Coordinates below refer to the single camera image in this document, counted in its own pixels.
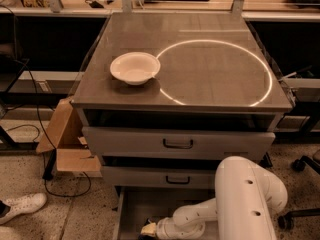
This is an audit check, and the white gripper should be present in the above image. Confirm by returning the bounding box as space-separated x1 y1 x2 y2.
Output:
140 217 177 240

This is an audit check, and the black floor cable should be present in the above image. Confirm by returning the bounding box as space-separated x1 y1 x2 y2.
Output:
0 3 92 199

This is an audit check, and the open bottom drawer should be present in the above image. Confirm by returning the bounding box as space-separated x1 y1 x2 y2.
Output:
112 187 215 240

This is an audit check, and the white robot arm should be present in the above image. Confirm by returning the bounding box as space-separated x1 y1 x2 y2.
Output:
139 156 288 240

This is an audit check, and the black cabinet caster wheel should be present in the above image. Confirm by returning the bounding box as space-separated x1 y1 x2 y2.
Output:
261 153 273 168

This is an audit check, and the middle grey drawer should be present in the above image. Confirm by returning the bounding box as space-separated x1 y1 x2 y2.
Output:
101 166 215 189

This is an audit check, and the white ceramic bowl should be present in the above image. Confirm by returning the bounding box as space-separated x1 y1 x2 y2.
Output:
110 52 161 85

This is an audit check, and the cardboard box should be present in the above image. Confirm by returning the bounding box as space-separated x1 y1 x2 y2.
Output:
36 98 101 177

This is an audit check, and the white sneaker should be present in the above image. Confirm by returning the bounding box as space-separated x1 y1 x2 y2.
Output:
0 193 47 225

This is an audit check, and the top grey drawer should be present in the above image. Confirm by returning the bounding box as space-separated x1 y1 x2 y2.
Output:
82 127 275 160

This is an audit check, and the grey drawer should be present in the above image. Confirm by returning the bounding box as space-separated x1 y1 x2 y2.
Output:
82 127 275 160
101 166 215 189

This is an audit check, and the grey drawer cabinet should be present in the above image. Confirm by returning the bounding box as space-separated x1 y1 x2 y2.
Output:
70 11 293 192

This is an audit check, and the black office chair base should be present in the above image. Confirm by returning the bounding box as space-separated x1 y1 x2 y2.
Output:
277 155 320 232

